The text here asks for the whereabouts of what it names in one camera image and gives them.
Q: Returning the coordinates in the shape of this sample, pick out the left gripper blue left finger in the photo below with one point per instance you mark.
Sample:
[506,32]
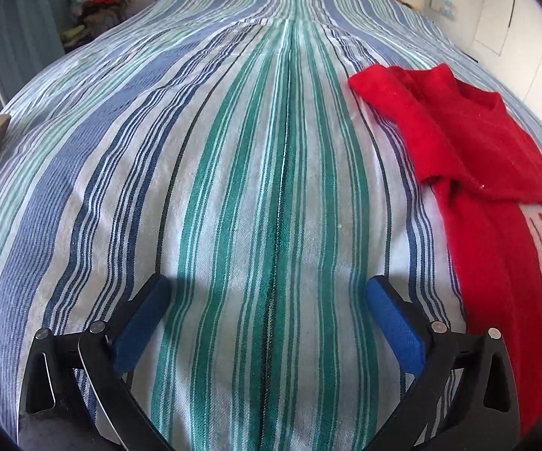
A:
[108,350]

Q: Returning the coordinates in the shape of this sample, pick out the blue green striped bedspread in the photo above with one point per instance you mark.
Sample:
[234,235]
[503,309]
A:
[217,142]

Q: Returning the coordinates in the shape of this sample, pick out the white wardrobe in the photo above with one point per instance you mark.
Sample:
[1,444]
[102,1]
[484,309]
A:
[508,42]

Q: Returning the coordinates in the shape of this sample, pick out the teal curtain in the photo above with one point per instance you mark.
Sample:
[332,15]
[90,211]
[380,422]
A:
[29,40]

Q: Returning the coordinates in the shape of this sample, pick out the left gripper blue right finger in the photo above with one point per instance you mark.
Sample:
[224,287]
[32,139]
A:
[421,352]

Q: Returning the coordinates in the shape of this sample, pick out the pile of clothes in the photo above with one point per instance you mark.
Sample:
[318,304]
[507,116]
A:
[91,19]

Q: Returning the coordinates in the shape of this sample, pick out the wall socket panel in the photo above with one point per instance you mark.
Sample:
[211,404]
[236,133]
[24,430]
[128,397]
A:
[444,7]

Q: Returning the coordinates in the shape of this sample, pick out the red sweater with white rabbit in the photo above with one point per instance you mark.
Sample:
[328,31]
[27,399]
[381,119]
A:
[486,174]

